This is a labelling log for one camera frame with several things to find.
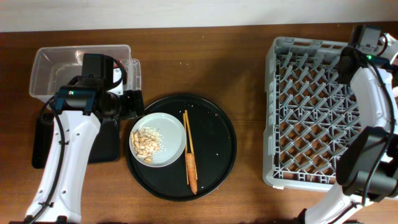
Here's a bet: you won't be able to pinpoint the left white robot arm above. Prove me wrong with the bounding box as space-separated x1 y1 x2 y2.
24 54 144 223

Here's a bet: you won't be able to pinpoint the grey plate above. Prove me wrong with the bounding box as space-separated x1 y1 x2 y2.
127 113 185 168

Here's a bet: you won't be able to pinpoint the white bowl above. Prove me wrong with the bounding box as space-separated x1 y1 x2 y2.
392 86 398 105

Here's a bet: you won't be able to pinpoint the round black serving tray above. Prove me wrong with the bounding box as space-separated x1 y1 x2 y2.
126 94 237 202

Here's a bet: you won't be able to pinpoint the peanut shell food scraps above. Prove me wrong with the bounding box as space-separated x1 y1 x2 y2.
131 127 163 164

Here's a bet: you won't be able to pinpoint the grey dishwasher rack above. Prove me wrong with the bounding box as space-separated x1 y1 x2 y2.
262 37 361 192

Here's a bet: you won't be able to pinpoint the right wooden chopstick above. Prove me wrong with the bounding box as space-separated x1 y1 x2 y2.
184 110 198 180

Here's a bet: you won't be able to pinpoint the black rectangular tray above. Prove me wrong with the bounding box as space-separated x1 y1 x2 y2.
32 113 121 169

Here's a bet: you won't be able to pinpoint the clear plastic waste bin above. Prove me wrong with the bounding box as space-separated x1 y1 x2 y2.
29 44 142 103

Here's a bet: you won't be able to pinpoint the orange carrot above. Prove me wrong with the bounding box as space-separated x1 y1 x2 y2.
186 153 198 195

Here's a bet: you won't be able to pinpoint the wooden chopstick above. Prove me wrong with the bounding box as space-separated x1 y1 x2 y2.
183 113 189 185
184 110 198 180

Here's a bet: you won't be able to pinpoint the red snack wrapper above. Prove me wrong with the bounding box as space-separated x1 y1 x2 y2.
114 60 124 68

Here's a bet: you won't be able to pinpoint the left wooden chopstick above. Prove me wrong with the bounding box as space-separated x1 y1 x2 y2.
183 113 189 185

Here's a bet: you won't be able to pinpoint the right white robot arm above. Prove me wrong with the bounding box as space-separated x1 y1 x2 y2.
293 25 397 223

